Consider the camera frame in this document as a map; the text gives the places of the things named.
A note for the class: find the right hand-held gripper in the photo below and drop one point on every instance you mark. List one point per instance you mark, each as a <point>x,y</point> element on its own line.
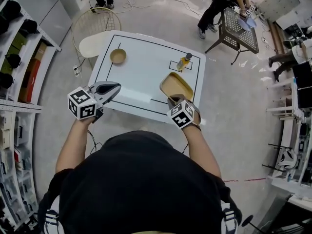
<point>181,114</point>

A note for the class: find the red flat box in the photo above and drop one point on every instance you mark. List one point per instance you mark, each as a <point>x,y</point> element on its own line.
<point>30,79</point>

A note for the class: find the yellow rectangular tray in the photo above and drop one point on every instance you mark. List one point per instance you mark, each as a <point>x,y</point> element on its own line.
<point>176,85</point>

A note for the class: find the white power strip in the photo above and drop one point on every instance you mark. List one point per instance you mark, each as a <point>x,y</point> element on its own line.
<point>76,71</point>

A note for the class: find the person's black shirt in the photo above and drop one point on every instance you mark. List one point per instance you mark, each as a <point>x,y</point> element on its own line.
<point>141,184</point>

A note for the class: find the white shelving unit with bins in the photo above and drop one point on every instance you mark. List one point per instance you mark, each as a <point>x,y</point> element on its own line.
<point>14,106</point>

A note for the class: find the dark metal mesh table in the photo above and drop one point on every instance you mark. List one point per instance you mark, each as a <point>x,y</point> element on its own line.
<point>240,35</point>

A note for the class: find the stack of clear storage bins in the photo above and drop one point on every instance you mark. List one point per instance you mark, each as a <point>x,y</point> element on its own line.
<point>19,135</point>

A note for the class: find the olive green paper bags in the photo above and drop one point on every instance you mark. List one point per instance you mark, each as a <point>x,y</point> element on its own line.
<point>18,43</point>

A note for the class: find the black and white ball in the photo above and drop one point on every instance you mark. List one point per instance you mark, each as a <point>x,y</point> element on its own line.
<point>287,158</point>

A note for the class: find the white shelving unit with boxes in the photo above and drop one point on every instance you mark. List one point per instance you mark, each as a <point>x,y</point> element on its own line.
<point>48,39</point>

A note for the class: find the brown cardboard box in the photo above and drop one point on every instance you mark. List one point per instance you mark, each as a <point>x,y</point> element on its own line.
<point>40,50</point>

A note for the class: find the person's right forearm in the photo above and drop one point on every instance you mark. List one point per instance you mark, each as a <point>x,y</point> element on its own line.
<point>202,150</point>

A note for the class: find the person's left forearm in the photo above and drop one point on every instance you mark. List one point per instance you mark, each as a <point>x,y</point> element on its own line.
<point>73,142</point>

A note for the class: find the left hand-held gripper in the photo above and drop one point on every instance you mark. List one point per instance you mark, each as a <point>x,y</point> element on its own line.
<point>81,103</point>

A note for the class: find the black monitor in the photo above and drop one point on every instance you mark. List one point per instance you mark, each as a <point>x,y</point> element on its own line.
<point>304,97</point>
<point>303,74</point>

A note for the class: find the wooden bowl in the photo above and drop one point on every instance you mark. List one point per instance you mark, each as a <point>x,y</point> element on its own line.
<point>118,56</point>

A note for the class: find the white table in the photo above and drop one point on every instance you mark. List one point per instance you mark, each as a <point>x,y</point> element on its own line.
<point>146,91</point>

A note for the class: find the blue plate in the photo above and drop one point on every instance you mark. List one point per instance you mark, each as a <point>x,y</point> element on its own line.
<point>246,23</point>

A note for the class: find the yellow bottle with grey cap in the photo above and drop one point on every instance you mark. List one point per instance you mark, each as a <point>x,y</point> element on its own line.
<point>183,63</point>

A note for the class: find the white wooden rack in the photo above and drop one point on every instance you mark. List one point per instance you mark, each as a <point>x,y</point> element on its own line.
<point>287,121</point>

